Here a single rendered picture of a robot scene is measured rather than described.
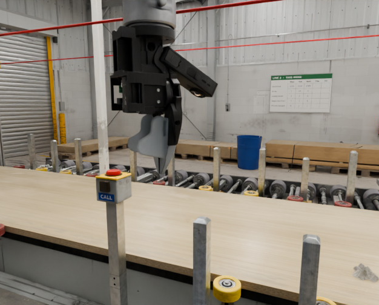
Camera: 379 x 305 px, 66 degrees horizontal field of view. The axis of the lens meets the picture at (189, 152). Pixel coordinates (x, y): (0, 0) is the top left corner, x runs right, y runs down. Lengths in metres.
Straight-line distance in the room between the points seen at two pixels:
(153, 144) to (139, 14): 0.17
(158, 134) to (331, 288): 0.72
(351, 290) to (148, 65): 0.82
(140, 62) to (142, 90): 0.04
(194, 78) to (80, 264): 1.04
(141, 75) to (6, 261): 1.41
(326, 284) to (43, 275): 1.14
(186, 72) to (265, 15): 7.88
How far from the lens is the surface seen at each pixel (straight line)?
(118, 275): 0.92
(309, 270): 0.72
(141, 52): 0.44
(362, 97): 7.79
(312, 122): 7.81
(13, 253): 1.64
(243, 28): 8.40
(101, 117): 2.05
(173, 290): 1.14
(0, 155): 3.09
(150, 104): 0.41
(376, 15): 8.02
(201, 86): 0.47
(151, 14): 0.43
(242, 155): 6.39
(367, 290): 1.03
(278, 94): 7.89
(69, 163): 3.08
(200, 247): 0.75
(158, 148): 0.44
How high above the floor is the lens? 1.41
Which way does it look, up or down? 10 degrees down
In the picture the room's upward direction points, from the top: straight up
